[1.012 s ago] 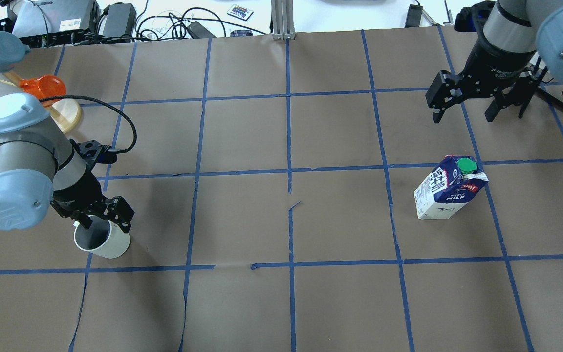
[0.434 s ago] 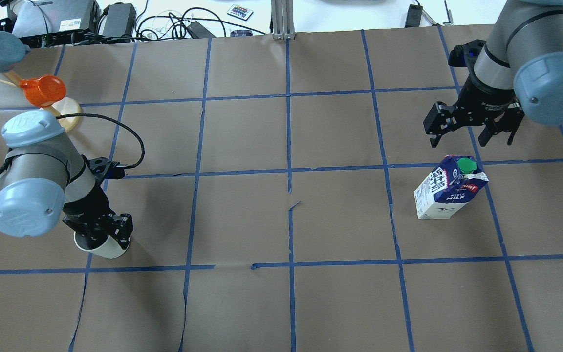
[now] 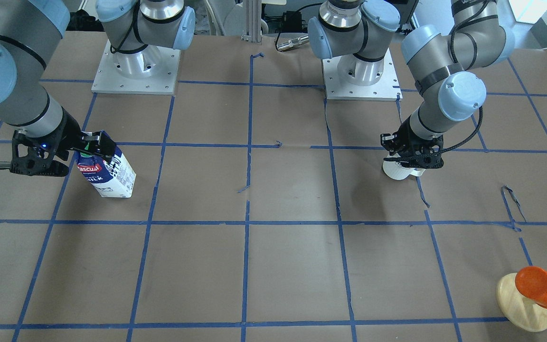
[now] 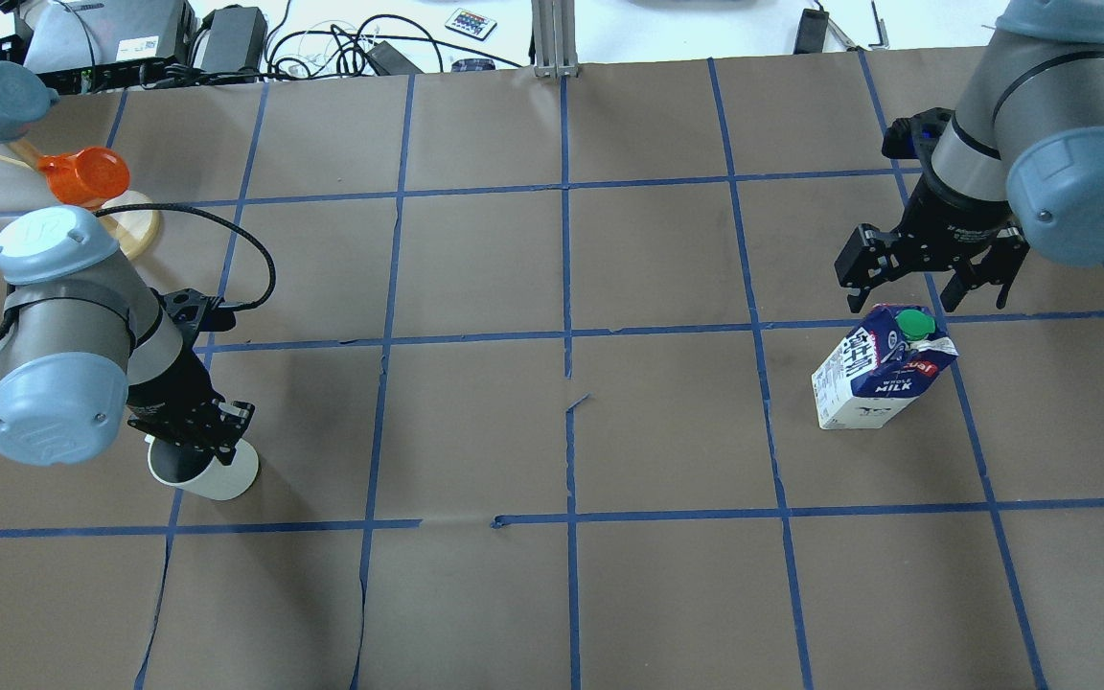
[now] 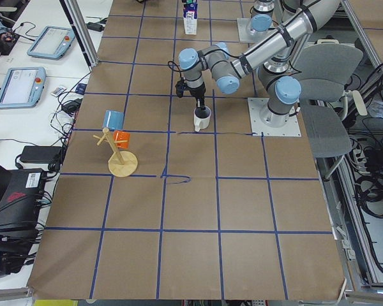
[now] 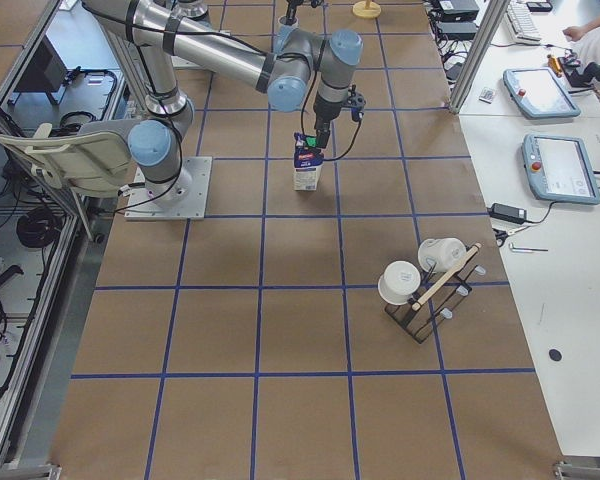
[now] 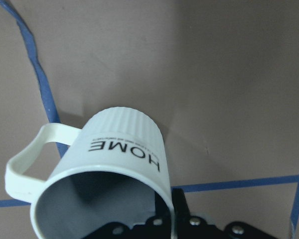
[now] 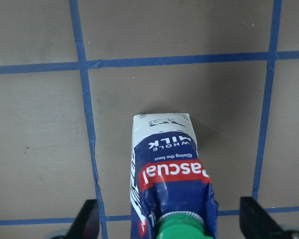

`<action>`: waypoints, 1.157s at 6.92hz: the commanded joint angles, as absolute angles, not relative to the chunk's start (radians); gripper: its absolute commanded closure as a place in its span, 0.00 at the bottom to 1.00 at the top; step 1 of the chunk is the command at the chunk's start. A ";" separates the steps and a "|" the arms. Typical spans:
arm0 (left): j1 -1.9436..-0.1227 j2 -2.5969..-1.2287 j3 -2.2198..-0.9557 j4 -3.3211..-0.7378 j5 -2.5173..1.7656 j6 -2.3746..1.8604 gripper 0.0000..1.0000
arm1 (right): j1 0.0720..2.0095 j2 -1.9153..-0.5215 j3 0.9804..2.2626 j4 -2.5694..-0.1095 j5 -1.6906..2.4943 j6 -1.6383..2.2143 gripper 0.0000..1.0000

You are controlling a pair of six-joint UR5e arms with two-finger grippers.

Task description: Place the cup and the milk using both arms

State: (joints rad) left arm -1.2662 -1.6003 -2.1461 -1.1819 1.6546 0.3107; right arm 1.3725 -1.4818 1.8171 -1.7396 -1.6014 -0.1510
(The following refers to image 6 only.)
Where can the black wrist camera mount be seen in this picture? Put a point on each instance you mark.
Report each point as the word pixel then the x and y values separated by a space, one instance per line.
pixel 355 103

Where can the person hand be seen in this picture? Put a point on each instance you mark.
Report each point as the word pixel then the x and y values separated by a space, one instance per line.
pixel 574 33

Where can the lower teach pendant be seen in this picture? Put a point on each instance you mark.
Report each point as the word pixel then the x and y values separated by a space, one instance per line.
pixel 558 169

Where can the white mug on rack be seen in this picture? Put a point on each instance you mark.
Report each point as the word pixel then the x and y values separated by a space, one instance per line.
pixel 439 255

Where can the aluminium frame post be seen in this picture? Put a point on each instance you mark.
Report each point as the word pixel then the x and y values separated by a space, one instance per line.
pixel 491 20

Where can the white keyboard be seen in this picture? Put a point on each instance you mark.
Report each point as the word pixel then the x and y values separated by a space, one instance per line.
pixel 520 24

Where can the black wire mug rack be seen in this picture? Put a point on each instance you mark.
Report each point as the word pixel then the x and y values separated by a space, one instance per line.
pixel 437 298

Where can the white HOME mug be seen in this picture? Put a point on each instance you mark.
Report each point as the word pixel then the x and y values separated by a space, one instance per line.
pixel 285 21

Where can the black power adapter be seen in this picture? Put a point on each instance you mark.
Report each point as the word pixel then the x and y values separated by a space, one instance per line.
pixel 508 213

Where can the upper teach pendant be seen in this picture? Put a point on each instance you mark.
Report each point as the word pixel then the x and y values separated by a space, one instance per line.
pixel 539 93

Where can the grey office chair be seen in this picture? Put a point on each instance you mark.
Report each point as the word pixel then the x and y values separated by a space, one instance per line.
pixel 93 162

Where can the allen key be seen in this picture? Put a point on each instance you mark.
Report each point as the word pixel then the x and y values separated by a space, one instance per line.
pixel 519 249

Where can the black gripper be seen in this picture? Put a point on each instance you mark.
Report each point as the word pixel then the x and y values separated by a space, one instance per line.
pixel 325 111

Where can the blue white milk carton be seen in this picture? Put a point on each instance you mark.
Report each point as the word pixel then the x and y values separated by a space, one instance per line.
pixel 308 160

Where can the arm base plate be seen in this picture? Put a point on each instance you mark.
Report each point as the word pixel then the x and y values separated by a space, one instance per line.
pixel 187 199

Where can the teach pendant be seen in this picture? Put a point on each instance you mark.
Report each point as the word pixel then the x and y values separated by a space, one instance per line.
pixel 558 169
pixel 539 93

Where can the white cup on rack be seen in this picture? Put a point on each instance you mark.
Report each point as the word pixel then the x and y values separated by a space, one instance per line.
pixel 398 282

